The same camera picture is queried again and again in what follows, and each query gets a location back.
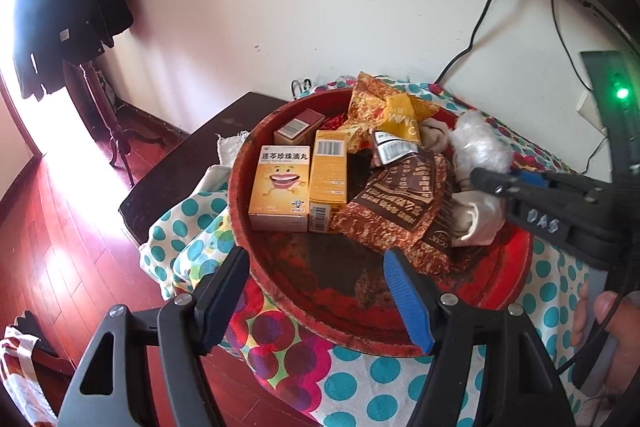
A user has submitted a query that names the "plain yellow snack packet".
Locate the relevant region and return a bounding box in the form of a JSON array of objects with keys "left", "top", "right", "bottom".
[{"left": 382, "top": 92, "right": 436, "bottom": 142}]

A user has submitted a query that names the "round red tray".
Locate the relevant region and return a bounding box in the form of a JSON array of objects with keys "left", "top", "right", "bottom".
[{"left": 227, "top": 88, "right": 535, "bottom": 353}]

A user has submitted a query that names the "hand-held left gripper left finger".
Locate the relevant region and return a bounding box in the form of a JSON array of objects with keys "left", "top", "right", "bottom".
[{"left": 57, "top": 247, "right": 251, "bottom": 427}]

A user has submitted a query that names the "polka dot blanket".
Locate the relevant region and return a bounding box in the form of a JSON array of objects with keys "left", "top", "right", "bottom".
[{"left": 140, "top": 77, "right": 640, "bottom": 427}]

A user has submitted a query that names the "white brown patterned cloth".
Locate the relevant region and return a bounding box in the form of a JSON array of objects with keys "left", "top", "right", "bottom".
[{"left": 0, "top": 314, "right": 58, "bottom": 427}]

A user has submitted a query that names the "wooden coat rack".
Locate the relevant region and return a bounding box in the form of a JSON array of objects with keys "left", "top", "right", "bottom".
[{"left": 62, "top": 57, "right": 178, "bottom": 188}]

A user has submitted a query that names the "brown snack packet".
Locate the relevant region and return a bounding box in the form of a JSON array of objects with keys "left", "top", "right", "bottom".
[{"left": 330, "top": 131, "right": 453, "bottom": 275}]

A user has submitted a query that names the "yellow smiley medicine box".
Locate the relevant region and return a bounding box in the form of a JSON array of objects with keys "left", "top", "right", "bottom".
[
  {"left": 248, "top": 145, "right": 312, "bottom": 233},
  {"left": 307, "top": 130, "right": 350, "bottom": 234}
]

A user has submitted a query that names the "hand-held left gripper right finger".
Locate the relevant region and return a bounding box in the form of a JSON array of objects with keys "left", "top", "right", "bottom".
[{"left": 382, "top": 248, "right": 576, "bottom": 427}]

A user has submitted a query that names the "clear plastic bag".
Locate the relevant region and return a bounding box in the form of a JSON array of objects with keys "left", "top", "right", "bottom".
[{"left": 450, "top": 109, "right": 513, "bottom": 175}]

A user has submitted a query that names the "dark wooden table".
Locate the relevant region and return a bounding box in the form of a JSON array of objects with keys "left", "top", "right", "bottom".
[{"left": 118, "top": 92, "right": 296, "bottom": 248}]

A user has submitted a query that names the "white wall plate round jack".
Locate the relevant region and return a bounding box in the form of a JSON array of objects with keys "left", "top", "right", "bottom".
[{"left": 576, "top": 89, "right": 608, "bottom": 132}]

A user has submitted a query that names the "white frayed cloth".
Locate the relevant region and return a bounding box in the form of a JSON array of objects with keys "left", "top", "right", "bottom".
[{"left": 216, "top": 132, "right": 251, "bottom": 170}]

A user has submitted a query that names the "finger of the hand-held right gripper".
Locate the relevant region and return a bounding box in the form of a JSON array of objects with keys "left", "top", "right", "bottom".
[
  {"left": 510, "top": 171, "right": 622, "bottom": 206},
  {"left": 470, "top": 168, "right": 592, "bottom": 254}
]

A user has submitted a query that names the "cream sock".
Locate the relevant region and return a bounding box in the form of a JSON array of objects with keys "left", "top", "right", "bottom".
[
  {"left": 450, "top": 177, "right": 507, "bottom": 249},
  {"left": 419, "top": 117, "right": 456, "bottom": 154}
]

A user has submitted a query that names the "metal wire clip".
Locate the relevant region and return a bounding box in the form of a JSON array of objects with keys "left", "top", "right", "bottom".
[{"left": 291, "top": 78, "right": 316, "bottom": 100}]

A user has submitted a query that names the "orange patterned snack packet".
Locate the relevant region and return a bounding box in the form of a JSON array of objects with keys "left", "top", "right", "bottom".
[{"left": 347, "top": 72, "right": 441, "bottom": 152}]

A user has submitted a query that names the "thin black cable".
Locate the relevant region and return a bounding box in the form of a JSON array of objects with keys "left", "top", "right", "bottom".
[
  {"left": 434, "top": 0, "right": 524, "bottom": 84},
  {"left": 579, "top": 131, "right": 609, "bottom": 174},
  {"left": 549, "top": 0, "right": 597, "bottom": 94}
]

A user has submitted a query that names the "person's right hand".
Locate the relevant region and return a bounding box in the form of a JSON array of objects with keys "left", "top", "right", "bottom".
[{"left": 571, "top": 279, "right": 640, "bottom": 403}]

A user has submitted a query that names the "dark red box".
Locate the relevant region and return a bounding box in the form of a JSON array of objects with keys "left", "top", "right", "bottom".
[{"left": 273, "top": 108, "right": 326, "bottom": 146}]

